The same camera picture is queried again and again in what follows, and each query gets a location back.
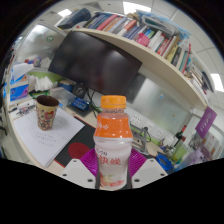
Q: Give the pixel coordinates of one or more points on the clear plastic box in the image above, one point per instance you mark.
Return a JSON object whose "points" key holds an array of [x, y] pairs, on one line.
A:
{"points": [[63, 96]]}

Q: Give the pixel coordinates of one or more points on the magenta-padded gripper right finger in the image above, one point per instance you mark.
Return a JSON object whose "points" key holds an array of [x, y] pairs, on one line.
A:
{"points": [[148, 173]]}

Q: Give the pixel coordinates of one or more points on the grey metal laptop stand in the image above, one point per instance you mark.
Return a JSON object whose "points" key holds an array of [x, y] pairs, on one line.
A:
{"points": [[140, 141]]}

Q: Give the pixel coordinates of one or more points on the flat round red coaster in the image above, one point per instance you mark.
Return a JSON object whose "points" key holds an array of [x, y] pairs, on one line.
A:
{"points": [[77, 150]]}

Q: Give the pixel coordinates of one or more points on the white paper sheet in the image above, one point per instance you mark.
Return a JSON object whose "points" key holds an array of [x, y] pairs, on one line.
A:
{"points": [[43, 143]]}

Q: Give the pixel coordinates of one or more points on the black desk mat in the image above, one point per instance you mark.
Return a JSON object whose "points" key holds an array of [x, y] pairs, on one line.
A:
{"points": [[78, 135]]}

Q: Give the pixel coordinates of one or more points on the black computer monitor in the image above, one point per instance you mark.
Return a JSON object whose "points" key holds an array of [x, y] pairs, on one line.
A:
{"points": [[96, 61]]}

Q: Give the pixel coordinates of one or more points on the white wall socket row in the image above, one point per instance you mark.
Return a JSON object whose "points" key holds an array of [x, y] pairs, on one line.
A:
{"points": [[145, 125]]}

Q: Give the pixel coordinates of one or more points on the pile of white tissues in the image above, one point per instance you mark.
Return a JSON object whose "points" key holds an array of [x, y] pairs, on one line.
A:
{"points": [[41, 83]]}

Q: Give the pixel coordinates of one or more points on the patterned paper cup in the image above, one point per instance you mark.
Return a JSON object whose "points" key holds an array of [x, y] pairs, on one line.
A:
{"points": [[46, 116]]}

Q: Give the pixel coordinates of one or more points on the purple water jug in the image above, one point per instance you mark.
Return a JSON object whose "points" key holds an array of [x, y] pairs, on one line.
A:
{"points": [[193, 158]]}

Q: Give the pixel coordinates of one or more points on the orange-capped drink bottle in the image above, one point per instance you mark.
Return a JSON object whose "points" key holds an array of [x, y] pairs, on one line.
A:
{"points": [[113, 146]]}

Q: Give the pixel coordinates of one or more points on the dark wine bottle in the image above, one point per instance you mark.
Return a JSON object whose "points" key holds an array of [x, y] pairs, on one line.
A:
{"points": [[180, 136]]}

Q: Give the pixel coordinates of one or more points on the blue tissue box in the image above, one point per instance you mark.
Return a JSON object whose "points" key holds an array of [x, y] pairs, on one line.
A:
{"points": [[18, 91]]}

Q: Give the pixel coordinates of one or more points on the small blue device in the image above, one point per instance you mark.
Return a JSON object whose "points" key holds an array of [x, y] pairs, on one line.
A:
{"points": [[80, 104]]}

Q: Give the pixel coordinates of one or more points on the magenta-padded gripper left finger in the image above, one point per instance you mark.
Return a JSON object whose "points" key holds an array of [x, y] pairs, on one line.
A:
{"points": [[76, 173]]}

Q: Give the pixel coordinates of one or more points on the photo wall poster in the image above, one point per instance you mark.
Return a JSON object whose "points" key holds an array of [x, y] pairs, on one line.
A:
{"points": [[213, 145]]}

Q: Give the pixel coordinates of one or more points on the purple hanging banner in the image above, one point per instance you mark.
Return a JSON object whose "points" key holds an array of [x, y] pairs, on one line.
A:
{"points": [[205, 122]]}

